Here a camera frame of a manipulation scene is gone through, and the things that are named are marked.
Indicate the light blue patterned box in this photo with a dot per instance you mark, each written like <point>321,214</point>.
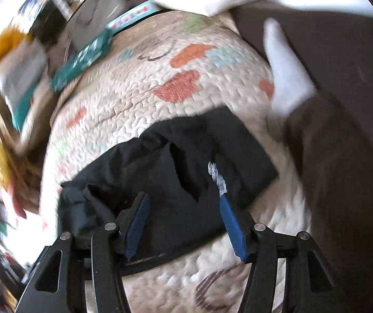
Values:
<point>131,18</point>

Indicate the black pants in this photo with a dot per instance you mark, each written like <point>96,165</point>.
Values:
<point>180,169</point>

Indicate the long green box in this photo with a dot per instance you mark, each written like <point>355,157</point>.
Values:
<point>79,60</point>

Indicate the person's white sock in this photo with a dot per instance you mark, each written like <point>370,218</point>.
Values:
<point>287,71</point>

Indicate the dark brown sofa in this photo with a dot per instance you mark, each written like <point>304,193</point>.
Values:
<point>336,39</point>

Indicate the yellow cushion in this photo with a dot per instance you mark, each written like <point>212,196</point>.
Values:
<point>2,163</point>

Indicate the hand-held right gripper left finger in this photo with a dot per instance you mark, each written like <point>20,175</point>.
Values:
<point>137,225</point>

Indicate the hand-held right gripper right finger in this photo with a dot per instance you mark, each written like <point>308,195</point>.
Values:
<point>233,228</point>

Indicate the person's brown trouser leg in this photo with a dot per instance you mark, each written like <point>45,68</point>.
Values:
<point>346,186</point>

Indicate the grey bag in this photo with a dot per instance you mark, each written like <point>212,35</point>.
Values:
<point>92,19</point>

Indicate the quilted heart print blanket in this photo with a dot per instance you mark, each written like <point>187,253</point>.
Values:
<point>134,97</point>

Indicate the wooden chair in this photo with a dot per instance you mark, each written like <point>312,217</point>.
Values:
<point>30,182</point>

